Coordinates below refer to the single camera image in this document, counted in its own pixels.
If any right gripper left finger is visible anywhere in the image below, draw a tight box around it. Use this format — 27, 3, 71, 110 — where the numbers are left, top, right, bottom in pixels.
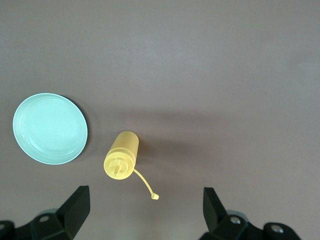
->
0, 185, 91, 240

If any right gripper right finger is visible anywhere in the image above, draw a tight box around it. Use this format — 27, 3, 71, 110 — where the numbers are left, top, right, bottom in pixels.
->
199, 186, 301, 240

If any mint green plate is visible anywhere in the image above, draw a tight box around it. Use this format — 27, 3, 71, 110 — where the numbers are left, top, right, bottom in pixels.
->
12, 92, 89, 166

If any yellow squeeze bottle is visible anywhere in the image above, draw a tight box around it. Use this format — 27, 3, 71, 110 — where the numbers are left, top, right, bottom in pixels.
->
103, 130, 160, 201

